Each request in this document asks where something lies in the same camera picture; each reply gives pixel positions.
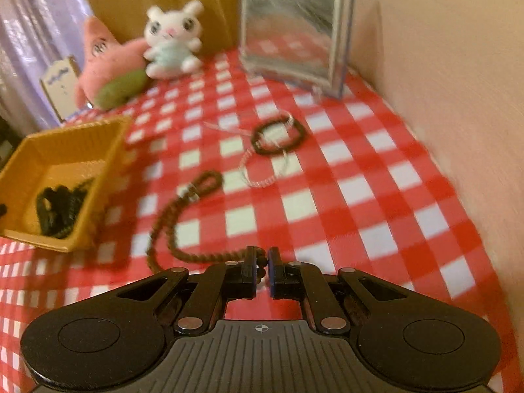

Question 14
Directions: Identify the purple patterned curtain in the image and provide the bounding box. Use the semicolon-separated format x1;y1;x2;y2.
0;0;95;132

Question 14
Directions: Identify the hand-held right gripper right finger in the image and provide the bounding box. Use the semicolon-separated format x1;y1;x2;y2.
268;247;410;333

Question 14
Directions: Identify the dark bead bracelet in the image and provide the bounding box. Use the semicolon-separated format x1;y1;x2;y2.
251;117;308;156

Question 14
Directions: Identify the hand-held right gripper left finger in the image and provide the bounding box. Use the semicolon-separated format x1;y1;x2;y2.
117;246;258;335

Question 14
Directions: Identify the brown bead necklace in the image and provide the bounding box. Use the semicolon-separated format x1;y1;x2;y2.
147;171;269;286

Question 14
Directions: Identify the small white chair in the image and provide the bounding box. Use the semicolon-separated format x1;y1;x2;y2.
40;55;80;123

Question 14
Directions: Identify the yellow plastic tray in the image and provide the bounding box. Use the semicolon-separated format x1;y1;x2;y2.
0;115;132;253

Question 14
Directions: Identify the pink starfish plush toy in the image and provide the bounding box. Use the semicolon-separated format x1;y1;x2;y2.
74;16;149;111

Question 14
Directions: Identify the clear bead bracelet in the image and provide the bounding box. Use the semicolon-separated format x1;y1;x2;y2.
238;147;290;189

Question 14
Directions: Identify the white bunny plush toy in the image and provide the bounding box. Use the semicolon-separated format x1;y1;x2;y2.
141;0;204;79

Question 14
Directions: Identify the red white checked tablecloth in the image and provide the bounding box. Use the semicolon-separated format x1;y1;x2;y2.
0;47;516;393

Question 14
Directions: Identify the black bead jewelry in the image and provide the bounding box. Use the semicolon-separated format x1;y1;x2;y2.
36;178;97;239

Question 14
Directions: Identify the thin silver chain necklace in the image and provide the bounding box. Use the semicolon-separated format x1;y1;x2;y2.
202;111;296;150

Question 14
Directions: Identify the square clear-framed table mirror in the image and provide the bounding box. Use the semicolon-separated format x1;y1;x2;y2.
238;0;356;100

